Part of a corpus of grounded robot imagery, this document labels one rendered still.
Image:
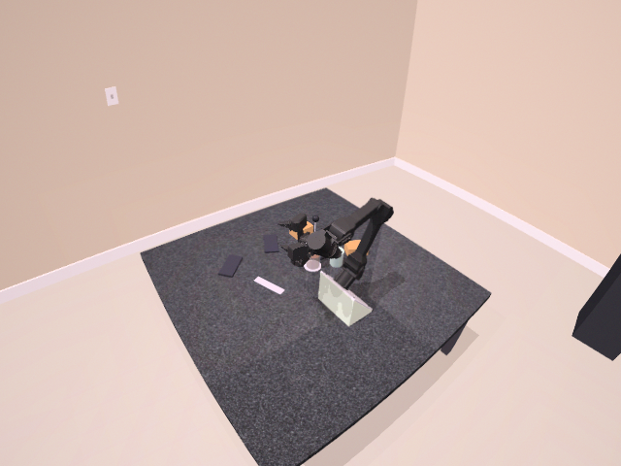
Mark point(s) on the glass french press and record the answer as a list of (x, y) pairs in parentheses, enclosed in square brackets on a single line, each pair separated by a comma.
[(313, 265)]

